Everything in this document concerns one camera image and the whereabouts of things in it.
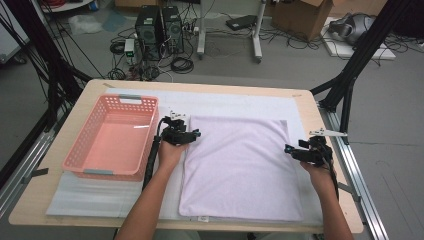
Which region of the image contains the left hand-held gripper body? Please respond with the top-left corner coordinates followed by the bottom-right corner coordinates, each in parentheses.
top-left (160, 110), bottom-right (192, 146)

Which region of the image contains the white cabinet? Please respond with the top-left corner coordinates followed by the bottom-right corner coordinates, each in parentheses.
top-left (0, 0), bottom-right (31, 64)

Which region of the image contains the aluminium rail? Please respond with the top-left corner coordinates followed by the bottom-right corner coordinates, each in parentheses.
top-left (0, 109), bottom-right (68, 218)
top-left (318, 103), bottom-right (389, 240)

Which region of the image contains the person's right hand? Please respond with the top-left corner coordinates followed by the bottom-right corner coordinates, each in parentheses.
top-left (299, 161), bottom-right (334, 194)

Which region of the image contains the person's left hand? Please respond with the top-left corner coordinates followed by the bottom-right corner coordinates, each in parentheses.
top-left (157, 141), bottom-right (188, 174)

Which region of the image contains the wooden desk with white legs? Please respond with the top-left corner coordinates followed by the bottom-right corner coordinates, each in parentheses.
top-left (195, 0), bottom-right (268, 64)

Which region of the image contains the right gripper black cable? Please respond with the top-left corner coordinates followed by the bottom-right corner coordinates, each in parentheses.
top-left (324, 156), bottom-right (341, 201)

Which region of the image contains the large open cardboard box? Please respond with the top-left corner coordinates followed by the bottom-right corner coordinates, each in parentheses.
top-left (271, 0), bottom-right (334, 42)

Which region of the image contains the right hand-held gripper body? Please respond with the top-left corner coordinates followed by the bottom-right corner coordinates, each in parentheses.
top-left (294, 128), bottom-right (348, 168)

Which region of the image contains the black metal frame post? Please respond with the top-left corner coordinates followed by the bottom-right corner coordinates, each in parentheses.
top-left (0, 0), bottom-right (93, 132)
top-left (309, 0), bottom-right (413, 145)

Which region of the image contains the lilac printed fleece blanket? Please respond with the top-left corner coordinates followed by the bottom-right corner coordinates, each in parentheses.
top-left (178, 114), bottom-right (305, 223)

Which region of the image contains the black flat device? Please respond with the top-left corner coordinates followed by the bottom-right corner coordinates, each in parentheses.
top-left (225, 14), bottom-right (258, 31)

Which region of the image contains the coiled black cable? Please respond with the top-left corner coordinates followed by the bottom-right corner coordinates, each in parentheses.
top-left (170, 57), bottom-right (195, 74)

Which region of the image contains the white foam board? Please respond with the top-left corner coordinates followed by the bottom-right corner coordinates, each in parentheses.
top-left (321, 16), bottom-right (397, 61)

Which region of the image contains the black computer tower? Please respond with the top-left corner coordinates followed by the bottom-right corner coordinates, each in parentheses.
top-left (161, 4), bottom-right (185, 55)
top-left (134, 4), bottom-right (164, 62)

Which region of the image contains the white grid mat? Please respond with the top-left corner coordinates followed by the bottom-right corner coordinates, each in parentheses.
top-left (45, 88), bottom-right (331, 228)

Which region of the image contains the pink plastic basket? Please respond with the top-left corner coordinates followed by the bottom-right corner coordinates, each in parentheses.
top-left (61, 93), bottom-right (160, 183)

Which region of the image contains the person's light clothing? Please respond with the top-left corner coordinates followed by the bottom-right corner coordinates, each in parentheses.
top-left (151, 229), bottom-right (316, 240)

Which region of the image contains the small white power unit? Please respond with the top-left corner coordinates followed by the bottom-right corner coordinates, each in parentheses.
top-left (123, 38), bottom-right (136, 65)

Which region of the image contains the pale blue sheet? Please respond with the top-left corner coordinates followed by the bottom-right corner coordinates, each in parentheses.
top-left (101, 9), bottom-right (128, 33)

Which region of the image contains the grey metal bracket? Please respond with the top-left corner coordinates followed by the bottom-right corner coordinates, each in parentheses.
top-left (338, 182), bottom-right (362, 203)
top-left (21, 167), bottom-right (49, 184)

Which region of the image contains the clear plastic bag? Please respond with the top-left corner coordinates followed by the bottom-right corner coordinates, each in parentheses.
top-left (68, 13), bottom-right (104, 35)

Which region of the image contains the grey helmet-shaped device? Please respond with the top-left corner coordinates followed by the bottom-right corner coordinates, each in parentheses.
top-left (328, 13), bottom-right (376, 46)

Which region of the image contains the round white table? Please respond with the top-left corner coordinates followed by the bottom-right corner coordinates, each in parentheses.
top-left (39, 0), bottom-right (94, 14)

